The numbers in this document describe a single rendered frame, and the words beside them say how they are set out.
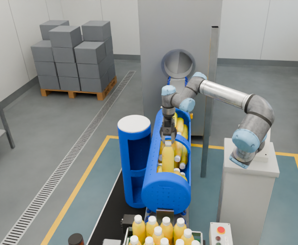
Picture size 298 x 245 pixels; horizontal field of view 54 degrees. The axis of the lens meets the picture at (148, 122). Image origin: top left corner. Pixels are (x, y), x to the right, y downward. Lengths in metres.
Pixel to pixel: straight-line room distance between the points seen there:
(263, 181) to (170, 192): 0.61
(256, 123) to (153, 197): 0.75
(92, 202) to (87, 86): 2.52
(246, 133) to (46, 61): 4.50
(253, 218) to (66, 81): 4.07
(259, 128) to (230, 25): 5.31
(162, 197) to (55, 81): 4.10
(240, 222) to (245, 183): 0.36
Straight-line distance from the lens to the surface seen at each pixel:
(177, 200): 1.73
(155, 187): 1.68
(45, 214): 3.33
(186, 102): 1.49
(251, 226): 2.27
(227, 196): 2.06
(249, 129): 1.31
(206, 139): 3.19
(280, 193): 3.53
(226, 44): 6.64
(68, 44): 5.10
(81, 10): 7.14
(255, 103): 1.37
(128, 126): 2.46
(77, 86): 5.34
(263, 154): 1.96
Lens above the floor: 2.33
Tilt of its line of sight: 31 degrees down
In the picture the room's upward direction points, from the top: 2 degrees counter-clockwise
